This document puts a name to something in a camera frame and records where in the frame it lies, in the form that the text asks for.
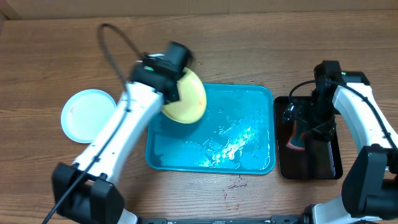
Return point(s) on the pink sponge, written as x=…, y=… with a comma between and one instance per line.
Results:
x=296, y=141

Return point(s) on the yellow plate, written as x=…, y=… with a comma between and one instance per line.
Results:
x=192, y=103

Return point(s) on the black water tray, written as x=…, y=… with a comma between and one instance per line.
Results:
x=319, y=159

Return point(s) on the teal plastic tray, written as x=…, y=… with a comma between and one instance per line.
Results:
x=236, y=134

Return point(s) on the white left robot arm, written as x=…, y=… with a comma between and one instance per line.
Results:
x=86, y=191

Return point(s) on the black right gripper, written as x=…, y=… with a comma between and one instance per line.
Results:
x=319, y=125

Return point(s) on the light blue plate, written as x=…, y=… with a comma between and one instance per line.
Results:
x=85, y=115

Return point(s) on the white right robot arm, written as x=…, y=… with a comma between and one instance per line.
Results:
x=366, y=196

